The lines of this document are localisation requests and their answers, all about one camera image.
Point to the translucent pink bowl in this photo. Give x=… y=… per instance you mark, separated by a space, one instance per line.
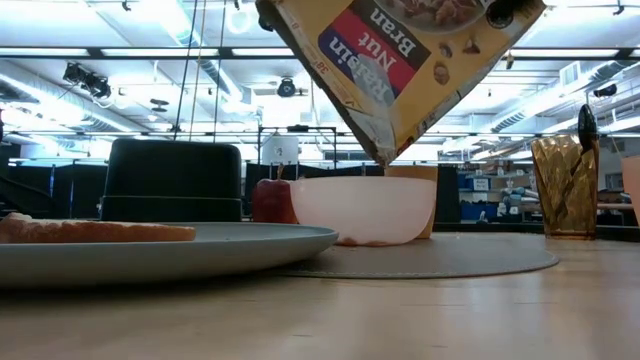
x=360 y=210

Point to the grey round placemat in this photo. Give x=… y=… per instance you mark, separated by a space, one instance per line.
x=440 y=257

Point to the black metal rack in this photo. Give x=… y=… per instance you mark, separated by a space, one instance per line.
x=300 y=129

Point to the grey round plate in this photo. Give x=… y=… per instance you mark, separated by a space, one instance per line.
x=200 y=255

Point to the pale peach panel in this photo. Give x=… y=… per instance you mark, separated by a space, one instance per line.
x=632 y=190

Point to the black ceiling spotlight cluster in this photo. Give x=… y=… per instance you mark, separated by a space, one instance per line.
x=90 y=82

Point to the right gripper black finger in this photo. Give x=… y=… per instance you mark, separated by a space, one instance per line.
x=500 y=14

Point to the brown cereal flakes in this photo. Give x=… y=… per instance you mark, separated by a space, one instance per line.
x=370 y=241

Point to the white box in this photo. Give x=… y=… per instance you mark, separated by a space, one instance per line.
x=280 y=150

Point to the black two-slot toaster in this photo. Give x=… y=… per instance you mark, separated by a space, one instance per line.
x=170 y=180

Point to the yellow raisin bran cereal box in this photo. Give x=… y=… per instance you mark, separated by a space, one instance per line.
x=400 y=65

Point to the red apple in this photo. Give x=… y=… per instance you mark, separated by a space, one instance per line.
x=272 y=202

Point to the blue storage bins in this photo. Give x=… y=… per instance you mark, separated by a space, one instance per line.
x=480 y=185

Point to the black room partitions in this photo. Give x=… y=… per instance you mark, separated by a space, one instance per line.
x=60 y=190

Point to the black spoon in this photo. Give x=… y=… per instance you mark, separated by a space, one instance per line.
x=587 y=125

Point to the amber faceted drinking glass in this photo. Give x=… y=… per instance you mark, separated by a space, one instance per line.
x=555 y=200

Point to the toasted bagel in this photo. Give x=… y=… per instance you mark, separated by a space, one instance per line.
x=90 y=231

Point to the round black ceiling camera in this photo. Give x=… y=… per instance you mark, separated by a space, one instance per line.
x=286 y=88

